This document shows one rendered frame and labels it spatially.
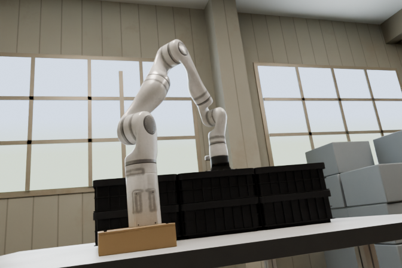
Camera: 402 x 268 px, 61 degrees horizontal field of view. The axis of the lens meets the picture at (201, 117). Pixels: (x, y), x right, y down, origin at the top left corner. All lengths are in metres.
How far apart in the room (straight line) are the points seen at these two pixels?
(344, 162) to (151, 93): 2.51
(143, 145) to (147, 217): 0.20
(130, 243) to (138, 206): 0.12
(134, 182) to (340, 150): 2.63
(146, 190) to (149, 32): 3.11
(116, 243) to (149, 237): 0.08
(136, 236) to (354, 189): 2.50
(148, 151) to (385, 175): 2.28
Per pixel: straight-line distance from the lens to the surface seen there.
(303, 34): 4.75
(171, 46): 1.33
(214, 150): 1.38
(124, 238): 0.90
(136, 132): 1.00
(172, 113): 3.57
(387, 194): 2.98
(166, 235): 0.91
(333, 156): 3.37
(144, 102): 1.13
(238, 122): 3.51
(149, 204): 0.98
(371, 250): 1.71
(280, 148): 3.91
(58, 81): 3.62
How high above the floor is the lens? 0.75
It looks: 17 degrees up
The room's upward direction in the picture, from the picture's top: 6 degrees counter-clockwise
